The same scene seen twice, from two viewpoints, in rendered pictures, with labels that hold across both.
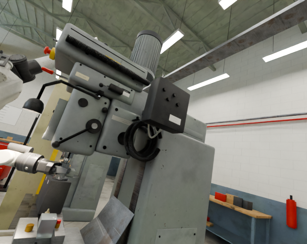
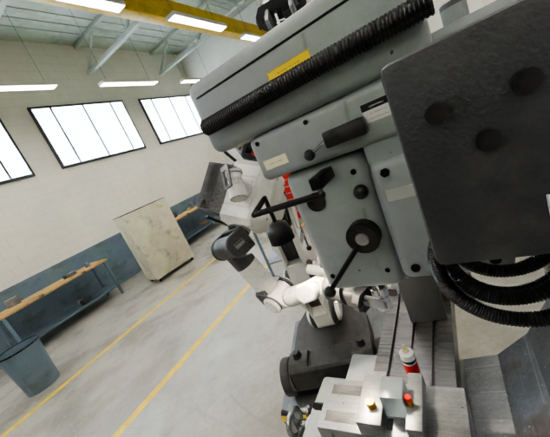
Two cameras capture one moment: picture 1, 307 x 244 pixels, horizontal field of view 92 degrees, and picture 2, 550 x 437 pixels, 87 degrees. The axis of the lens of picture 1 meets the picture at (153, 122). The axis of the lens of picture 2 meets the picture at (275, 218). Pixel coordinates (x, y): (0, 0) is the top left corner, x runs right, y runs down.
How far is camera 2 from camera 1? 0.52 m
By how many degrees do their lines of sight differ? 71
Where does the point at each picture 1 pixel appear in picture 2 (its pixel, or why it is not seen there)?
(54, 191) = (415, 292)
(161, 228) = not seen: outside the picture
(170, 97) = (502, 110)
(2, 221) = not seen: hidden behind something
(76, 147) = (365, 280)
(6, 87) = (259, 193)
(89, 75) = (282, 149)
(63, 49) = (222, 146)
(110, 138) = (417, 244)
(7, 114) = not seen: hidden behind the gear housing
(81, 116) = (332, 228)
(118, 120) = (409, 193)
